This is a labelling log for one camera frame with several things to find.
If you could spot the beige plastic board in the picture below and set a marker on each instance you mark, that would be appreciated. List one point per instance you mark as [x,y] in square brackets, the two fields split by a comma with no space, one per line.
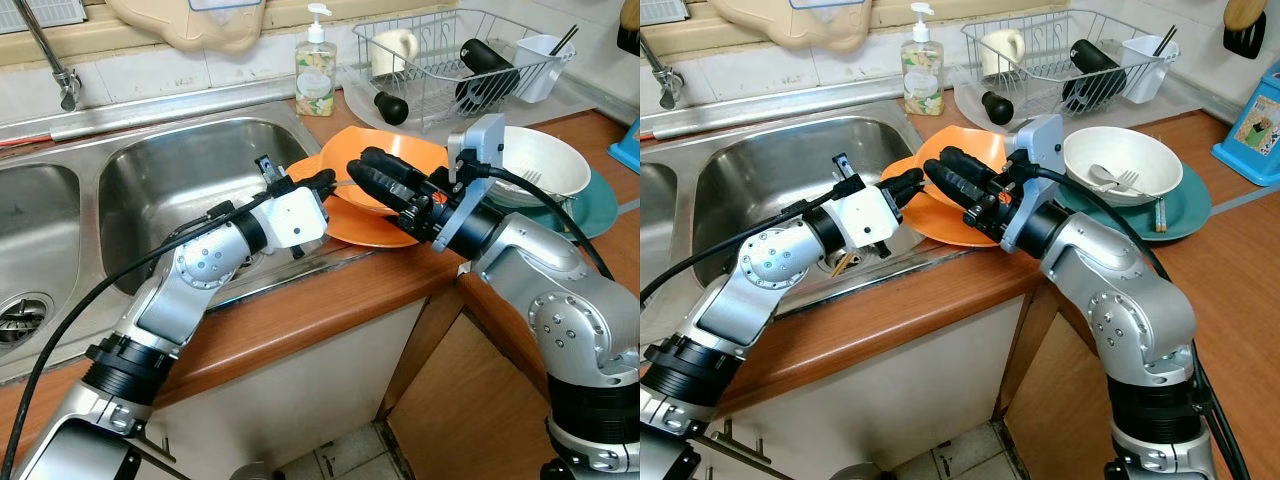
[790,25]
[190,25]

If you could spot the soap pump bottle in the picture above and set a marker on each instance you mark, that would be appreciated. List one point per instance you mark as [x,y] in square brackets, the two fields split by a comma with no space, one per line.
[922,80]
[315,80]

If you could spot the dark chopstick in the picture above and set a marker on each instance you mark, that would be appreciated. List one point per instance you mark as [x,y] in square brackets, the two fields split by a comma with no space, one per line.
[1166,40]
[563,40]

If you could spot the white cutlery holder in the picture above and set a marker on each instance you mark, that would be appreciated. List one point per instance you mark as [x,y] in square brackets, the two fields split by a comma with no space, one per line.
[535,72]
[1145,72]

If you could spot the cream mug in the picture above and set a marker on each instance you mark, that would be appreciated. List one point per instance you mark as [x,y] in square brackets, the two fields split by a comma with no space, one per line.
[392,52]
[1003,52]

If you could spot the steel faucet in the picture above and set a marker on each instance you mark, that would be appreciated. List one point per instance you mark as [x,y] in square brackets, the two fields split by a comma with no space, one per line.
[68,90]
[668,85]

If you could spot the short steel spoon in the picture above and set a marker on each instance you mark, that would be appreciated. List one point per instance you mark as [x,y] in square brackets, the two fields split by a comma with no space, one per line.
[1100,175]

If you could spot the steel fork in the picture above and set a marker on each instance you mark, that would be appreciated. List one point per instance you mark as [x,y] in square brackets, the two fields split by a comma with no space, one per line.
[525,180]
[1128,182]

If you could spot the brass metal utensil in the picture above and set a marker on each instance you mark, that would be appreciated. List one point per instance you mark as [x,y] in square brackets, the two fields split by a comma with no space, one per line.
[845,262]

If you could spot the small black round bottle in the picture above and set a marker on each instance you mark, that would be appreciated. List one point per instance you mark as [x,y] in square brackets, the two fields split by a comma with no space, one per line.
[997,108]
[392,108]

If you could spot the white window vent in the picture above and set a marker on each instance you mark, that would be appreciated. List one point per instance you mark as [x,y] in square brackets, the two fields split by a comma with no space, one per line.
[40,12]
[665,10]

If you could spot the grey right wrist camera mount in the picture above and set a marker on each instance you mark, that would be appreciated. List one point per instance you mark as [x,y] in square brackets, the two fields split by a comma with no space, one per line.
[480,150]
[1040,150]

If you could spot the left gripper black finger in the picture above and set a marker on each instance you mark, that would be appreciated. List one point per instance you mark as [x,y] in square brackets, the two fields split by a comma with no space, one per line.
[320,178]
[324,194]
[902,199]
[910,178]

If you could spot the stainless steel double sink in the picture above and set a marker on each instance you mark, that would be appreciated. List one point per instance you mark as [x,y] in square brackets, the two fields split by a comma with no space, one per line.
[760,170]
[180,170]

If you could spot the blue box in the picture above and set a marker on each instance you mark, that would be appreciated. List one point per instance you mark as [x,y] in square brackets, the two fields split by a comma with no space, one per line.
[1250,125]
[625,145]

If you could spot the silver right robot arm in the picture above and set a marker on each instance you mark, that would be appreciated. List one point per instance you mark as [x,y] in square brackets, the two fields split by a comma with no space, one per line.
[560,290]
[1130,290]

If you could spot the thin red strip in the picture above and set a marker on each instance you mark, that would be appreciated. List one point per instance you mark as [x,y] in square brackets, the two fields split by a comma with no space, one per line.
[10,142]

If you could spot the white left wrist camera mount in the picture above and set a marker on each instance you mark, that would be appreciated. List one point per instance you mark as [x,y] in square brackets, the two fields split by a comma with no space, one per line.
[865,215]
[295,215]

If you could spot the teal plate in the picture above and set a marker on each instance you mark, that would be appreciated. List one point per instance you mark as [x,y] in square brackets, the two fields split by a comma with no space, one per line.
[595,205]
[1195,205]

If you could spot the orange flat plate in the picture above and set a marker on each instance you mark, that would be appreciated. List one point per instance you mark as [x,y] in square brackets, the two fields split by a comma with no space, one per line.
[940,228]
[350,228]

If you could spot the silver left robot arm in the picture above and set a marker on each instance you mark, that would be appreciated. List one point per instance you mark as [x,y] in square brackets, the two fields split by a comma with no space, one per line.
[190,270]
[760,280]

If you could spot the white bowl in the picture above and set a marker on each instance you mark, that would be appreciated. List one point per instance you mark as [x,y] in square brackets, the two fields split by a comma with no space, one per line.
[545,155]
[1125,150]

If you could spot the steel sink drain strainer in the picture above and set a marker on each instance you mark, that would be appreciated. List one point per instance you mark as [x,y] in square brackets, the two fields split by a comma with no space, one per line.
[20,320]

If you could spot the grey drain tray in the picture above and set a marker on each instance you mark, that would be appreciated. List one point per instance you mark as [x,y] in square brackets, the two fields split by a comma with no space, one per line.
[965,105]
[358,105]

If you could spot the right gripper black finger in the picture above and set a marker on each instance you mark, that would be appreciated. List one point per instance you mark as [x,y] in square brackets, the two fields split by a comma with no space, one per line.
[395,167]
[380,195]
[968,167]
[953,195]

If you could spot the orange deep plate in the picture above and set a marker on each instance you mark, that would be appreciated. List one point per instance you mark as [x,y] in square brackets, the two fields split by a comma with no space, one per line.
[340,150]
[965,137]

